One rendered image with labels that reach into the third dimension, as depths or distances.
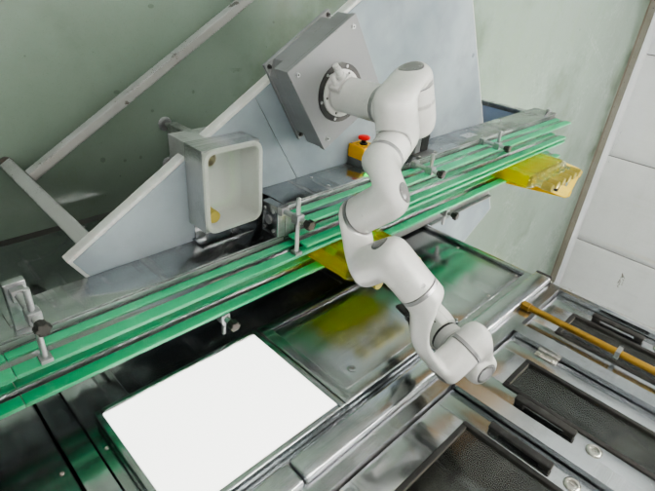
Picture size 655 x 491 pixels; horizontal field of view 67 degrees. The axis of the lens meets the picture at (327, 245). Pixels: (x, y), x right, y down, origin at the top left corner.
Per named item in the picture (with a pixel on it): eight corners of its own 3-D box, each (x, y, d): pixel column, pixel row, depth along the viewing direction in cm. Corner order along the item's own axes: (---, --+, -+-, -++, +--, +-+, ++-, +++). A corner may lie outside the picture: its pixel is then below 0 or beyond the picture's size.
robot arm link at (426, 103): (370, 132, 126) (419, 149, 116) (363, 84, 118) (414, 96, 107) (396, 116, 130) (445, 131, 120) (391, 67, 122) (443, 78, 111)
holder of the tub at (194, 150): (191, 240, 134) (207, 251, 129) (183, 142, 120) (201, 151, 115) (243, 222, 145) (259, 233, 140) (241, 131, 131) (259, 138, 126)
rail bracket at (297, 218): (275, 245, 138) (305, 264, 131) (277, 190, 130) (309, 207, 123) (284, 242, 140) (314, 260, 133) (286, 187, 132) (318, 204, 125)
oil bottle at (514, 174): (486, 173, 218) (548, 196, 202) (489, 162, 215) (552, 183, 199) (492, 171, 222) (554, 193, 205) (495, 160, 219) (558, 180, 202)
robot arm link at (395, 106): (366, 171, 110) (355, 105, 100) (404, 119, 125) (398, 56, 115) (407, 176, 106) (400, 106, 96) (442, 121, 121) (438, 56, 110)
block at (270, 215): (259, 229, 142) (275, 239, 138) (259, 200, 137) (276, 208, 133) (269, 226, 144) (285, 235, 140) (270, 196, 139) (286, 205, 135)
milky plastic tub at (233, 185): (189, 223, 131) (208, 237, 126) (183, 141, 120) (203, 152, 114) (244, 207, 142) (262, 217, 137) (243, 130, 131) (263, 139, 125)
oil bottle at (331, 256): (300, 252, 149) (352, 284, 136) (301, 237, 146) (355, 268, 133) (314, 246, 152) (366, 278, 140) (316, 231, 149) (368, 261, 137)
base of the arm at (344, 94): (310, 84, 127) (351, 95, 117) (340, 49, 129) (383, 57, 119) (335, 125, 138) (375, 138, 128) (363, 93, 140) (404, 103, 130)
